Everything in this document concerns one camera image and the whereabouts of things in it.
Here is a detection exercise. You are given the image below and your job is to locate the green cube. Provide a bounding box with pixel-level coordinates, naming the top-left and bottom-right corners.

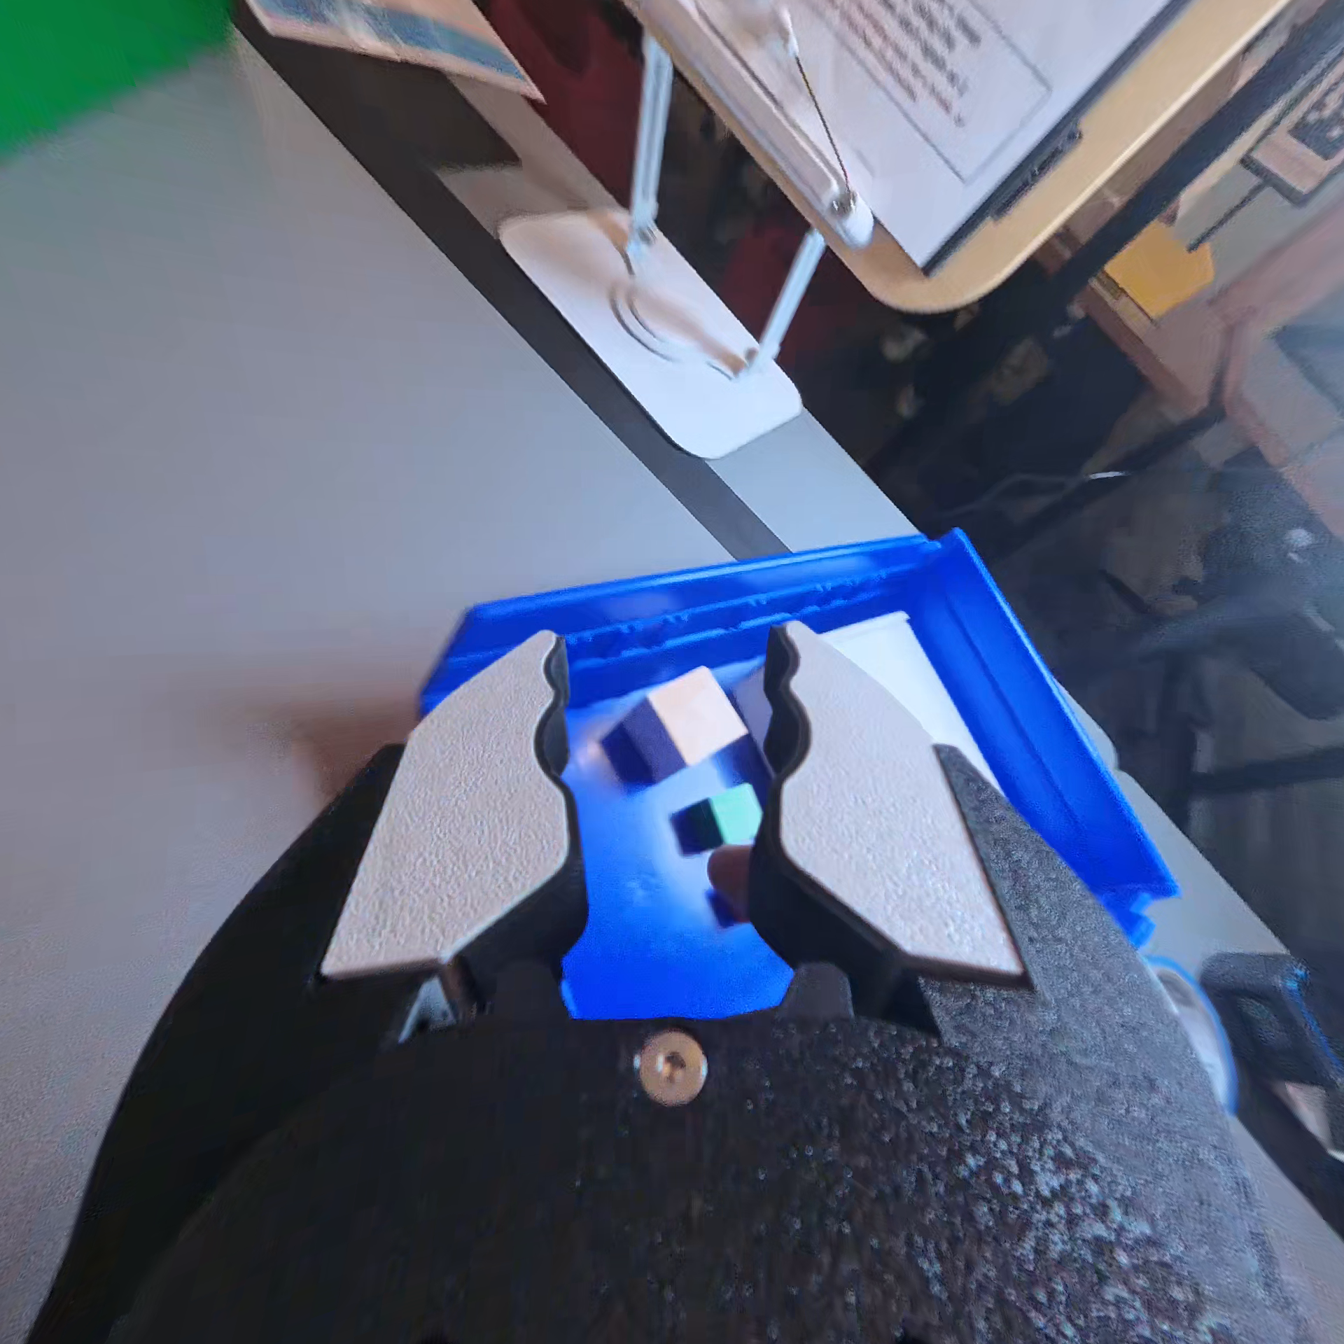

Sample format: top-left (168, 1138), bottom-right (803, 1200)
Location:
top-left (672, 783), bottom-right (766, 855)

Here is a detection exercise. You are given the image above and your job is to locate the white desk stand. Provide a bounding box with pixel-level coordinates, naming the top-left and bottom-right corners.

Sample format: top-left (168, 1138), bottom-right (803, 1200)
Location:
top-left (497, 0), bottom-right (880, 461)

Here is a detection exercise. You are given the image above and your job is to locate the green sheet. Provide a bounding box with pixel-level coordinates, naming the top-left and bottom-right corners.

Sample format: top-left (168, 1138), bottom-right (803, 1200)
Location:
top-left (0, 0), bottom-right (236, 162)

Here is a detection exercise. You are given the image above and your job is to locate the light wooden board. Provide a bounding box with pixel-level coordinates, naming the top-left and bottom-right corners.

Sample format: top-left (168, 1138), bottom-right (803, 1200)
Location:
top-left (630, 0), bottom-right (1305, 314)

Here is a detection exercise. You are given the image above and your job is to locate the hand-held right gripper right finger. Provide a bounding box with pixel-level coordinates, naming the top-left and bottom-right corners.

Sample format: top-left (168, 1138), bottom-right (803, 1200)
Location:
top-left (748, 620), bottom-right (1028, 986)

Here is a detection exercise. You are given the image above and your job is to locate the printed booklet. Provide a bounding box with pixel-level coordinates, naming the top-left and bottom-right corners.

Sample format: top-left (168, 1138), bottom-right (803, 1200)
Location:
top-left (246, 0), bottom-right (547, 103)

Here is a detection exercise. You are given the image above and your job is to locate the black office chair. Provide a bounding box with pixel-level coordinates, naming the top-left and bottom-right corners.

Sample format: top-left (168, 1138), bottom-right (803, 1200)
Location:
top-left (1102, 472), bottom-right (1344, 805)

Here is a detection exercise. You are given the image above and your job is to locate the blue plastic box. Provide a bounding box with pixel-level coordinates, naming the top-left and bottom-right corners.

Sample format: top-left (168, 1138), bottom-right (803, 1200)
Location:
top-left (419, 528), bottom-right (1179, 1023)

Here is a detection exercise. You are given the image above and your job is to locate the white block in bin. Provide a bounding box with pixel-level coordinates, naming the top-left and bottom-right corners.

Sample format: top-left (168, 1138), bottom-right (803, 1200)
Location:
top-left (820, 612), bottom-right (1001, 781)

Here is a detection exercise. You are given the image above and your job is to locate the red cube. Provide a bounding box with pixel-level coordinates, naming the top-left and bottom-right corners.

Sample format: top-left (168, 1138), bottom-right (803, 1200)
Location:
top-left (705, 845), bottom-right (755, 928)

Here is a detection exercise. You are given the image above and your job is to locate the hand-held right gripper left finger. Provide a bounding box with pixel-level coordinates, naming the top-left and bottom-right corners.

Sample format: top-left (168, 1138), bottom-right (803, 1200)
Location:
top-left (318, 628), bottom-right (585, 1012)

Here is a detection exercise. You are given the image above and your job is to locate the white cube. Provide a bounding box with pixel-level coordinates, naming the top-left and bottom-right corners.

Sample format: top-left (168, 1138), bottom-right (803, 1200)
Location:
top-left (600, 671), bottom-right (748, 784)

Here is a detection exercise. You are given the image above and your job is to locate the light wooden furniture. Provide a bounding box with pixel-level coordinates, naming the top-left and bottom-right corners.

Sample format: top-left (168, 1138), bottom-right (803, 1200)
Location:
top-left (1070, 189), bottom-right (1344, 508)

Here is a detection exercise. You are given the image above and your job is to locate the yellow object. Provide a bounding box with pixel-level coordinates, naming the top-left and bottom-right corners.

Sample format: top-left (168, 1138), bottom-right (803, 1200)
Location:
top-left (1100, 224), bottom-right (1219, 319)

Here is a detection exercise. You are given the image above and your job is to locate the black plastic object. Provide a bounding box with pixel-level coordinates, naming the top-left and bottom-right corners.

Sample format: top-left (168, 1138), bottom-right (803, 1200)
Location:
top-left (1200, 951), bottom-right (1344, 1106)

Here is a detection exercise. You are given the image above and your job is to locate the printed paper sheet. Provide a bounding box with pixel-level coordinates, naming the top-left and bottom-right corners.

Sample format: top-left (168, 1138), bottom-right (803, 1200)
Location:
top-left (779, 0), bottom-right (1200, 272)

